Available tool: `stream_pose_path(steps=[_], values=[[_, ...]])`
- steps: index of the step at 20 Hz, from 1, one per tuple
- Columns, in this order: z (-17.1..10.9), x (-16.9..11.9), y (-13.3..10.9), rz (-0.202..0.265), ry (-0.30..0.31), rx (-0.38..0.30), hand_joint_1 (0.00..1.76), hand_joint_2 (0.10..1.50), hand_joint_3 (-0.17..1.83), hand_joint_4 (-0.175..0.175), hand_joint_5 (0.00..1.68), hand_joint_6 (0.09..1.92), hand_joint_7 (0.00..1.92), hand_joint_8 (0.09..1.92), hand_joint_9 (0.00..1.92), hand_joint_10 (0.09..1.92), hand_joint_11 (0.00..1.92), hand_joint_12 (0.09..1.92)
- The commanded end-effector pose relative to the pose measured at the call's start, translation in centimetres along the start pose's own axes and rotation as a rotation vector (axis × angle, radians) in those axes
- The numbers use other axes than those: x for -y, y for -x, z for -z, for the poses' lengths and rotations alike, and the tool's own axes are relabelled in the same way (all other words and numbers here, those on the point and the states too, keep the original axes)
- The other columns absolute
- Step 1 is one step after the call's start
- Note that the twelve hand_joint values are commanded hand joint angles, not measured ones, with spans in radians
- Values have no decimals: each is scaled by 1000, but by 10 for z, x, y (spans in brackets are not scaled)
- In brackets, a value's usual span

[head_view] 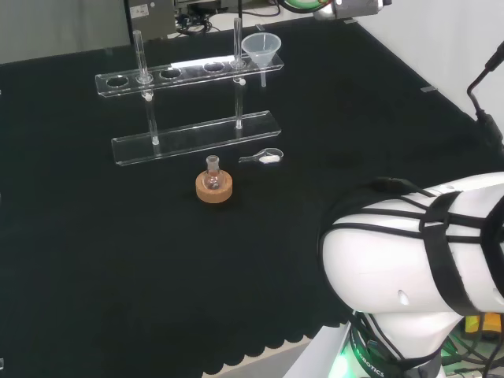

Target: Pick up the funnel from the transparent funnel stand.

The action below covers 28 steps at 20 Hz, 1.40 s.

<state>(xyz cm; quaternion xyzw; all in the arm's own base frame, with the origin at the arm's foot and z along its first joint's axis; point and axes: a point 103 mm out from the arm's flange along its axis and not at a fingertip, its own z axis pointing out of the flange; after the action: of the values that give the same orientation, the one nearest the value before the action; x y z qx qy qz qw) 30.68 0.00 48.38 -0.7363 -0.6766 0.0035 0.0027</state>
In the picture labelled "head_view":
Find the translucent plastic funnel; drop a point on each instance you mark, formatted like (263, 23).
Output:
(260, 49)

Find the glass weighing funnel with powder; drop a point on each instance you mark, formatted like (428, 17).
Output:
(269, 158)

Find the clear acrylic funnel stand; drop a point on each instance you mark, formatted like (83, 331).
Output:
(189, 139)

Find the small glass round-bottom flask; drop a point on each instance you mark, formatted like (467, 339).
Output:
(212, 179)

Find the black bench cloth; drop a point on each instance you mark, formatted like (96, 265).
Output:
(118, 256)

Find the pale white board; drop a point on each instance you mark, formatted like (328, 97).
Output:
(315, 354)

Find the metal equipment box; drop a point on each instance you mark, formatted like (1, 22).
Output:
(151, 17)

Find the clear cloth clip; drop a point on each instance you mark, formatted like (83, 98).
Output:
(429, 89)

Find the grey panel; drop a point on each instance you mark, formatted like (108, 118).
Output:
(59, 27)

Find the yellow stop button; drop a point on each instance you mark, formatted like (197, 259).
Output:
(486, 325)

